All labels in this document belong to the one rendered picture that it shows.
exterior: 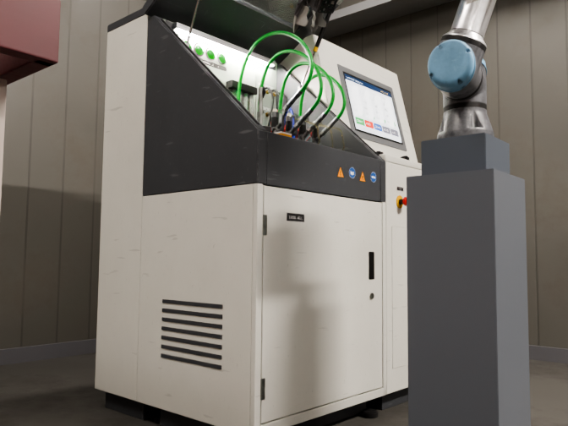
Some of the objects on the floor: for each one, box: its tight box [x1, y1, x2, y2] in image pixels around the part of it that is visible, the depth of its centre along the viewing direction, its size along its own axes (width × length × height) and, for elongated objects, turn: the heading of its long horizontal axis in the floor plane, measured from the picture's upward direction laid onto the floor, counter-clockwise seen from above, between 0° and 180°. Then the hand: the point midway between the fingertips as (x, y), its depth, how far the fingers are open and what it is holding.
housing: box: [95, 8, 161, 420], centre depth 262 cm, size 140×28×150 cm
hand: (303, 29), depth 184 cm, fingers open, 7 cm apart
